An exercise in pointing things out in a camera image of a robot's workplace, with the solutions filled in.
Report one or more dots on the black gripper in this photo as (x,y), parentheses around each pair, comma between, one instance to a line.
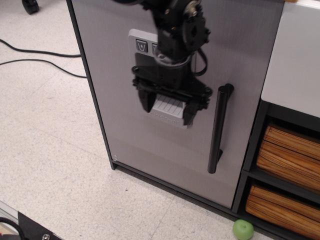
(178,83)

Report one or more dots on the black bar door handle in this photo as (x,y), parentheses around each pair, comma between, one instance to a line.
(223,95)

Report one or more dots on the grey toy fridge door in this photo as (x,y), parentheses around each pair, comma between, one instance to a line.
(240,44)

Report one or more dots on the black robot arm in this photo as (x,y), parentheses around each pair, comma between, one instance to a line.
(181,32)

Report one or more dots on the grey water dispenser panel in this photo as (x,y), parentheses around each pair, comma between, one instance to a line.
(168,110)

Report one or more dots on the dark grey toy kitchen cabinet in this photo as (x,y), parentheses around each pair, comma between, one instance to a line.
(266,113)

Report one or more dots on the upper wooden striped bin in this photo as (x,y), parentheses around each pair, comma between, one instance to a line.
(292,156)

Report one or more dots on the wooden striped bin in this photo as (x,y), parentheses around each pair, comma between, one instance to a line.
(284,211)
(292,156)

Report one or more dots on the green toy apple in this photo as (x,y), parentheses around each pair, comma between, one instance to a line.
(243,230)

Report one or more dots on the black caster wheel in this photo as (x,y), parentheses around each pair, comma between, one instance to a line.
(30,6)

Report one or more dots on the lower wooden striped bin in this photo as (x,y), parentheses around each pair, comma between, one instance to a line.
(284,211)

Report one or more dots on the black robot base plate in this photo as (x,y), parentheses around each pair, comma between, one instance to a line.
(33,230)

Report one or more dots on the aluminium rail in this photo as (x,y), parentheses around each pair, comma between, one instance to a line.
(8,212)

